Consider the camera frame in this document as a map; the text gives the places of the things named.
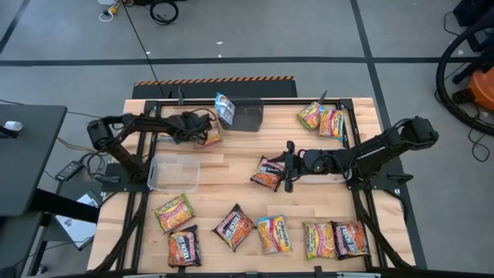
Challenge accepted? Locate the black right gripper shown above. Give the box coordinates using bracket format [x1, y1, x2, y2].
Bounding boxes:
[269, 141, 344, 193]

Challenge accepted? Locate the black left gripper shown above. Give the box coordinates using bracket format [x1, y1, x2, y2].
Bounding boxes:
[171, 111, 219, 144]

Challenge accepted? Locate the black Fire Noodle pack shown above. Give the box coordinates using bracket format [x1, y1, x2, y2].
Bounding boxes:
[167, 225, 203, 269]
[331, 220, 371, 260]
[211, 203, 258, 253]
[249, 155, 286, 193]

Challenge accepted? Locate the black hazard-striped floor mat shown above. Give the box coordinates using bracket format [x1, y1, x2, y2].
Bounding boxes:
[132, 76, 299, 100]

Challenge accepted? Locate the dark grey plastic bin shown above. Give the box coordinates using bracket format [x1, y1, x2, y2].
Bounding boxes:
[227, 97, 266, 133]

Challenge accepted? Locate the black power adapter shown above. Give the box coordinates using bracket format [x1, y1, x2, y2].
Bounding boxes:
[55, 160, 84, 182]

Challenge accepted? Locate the white paper sheet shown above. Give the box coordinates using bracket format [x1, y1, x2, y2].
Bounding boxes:
[53, 214, 97, 250]

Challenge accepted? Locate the black desk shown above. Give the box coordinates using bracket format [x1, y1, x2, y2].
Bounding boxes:
[0, 103, 69, 217]

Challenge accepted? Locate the orange shop vacuum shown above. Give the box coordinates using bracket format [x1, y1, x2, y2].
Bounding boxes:
[469, 67, 494, 113]

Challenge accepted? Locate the black equipment case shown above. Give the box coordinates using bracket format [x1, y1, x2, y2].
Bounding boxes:
[453, 0, 494, 28]

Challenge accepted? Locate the black aluminium table frame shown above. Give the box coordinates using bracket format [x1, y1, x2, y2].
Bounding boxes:
[90, 97, 418, 278]

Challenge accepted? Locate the long black floor cable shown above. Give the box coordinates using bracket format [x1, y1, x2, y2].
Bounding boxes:
[121, 0, 169, 100]

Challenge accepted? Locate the coiled black cable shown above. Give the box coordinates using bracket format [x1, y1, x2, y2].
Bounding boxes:
[149, 0, 180, 26]

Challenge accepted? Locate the white and yellow power cord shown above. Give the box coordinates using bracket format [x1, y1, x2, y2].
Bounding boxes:
[98, 0, 124, 22]

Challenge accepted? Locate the black vacuum hose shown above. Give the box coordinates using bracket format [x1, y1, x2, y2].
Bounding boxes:
[435, 15, 494, 136]

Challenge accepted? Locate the looped black floor cable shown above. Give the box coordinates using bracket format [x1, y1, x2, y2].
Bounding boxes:
[466, 111, 491, 163]

